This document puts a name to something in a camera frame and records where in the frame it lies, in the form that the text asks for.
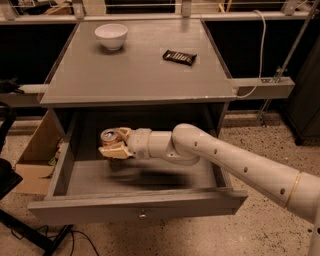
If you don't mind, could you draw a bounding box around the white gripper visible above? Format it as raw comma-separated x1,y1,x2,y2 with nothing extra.
99,127,151,159

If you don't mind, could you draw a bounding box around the orange soda can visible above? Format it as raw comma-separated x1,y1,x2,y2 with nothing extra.
100,129,121,146

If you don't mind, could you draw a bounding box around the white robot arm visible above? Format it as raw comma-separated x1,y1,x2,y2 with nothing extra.
99,124,320,256

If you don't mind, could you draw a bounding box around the open grey top drawer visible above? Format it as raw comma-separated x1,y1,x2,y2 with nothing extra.
28,113,247,225

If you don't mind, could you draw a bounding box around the round metal drawer knob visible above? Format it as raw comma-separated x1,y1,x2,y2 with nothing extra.
138,212,148,220

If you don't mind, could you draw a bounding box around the grey cabinet with glass top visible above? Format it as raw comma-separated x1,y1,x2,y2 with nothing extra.
41,19,235,130

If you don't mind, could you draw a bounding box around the cardboard box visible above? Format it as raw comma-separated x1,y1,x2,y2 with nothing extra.
14,112,61,195

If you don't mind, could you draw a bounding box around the white ceramic bowl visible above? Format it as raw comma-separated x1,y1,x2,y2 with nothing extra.
95,23,128,50

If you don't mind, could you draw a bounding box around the black snack bar wrapper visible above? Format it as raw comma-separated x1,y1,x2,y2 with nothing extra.
162,50,197,66

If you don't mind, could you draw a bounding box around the black chair base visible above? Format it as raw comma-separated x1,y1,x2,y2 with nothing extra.
0,101,74,256

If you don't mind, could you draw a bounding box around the dark cabinet at right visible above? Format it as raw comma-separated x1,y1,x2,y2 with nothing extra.
283,36,320,145

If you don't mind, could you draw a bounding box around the black floor cable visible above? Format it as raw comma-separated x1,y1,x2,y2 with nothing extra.
9,224,101,256

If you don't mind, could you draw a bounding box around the grey metal railing frame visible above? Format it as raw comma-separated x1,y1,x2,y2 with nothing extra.
0,0,320,108

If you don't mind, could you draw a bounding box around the white cable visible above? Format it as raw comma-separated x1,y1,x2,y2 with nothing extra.
235,9,267,100

